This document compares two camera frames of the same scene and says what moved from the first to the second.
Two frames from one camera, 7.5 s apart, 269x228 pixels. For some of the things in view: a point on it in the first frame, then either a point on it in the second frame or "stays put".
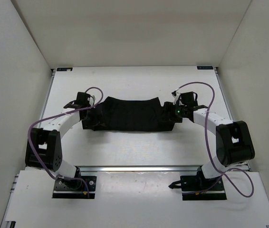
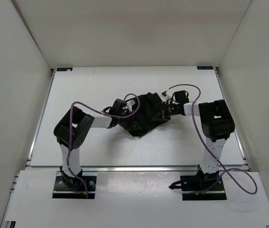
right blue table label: [205, 67] stays put
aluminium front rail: [139, 168] stays put
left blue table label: [64, 69] stays put
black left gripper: [89, 125] to [132, 120]
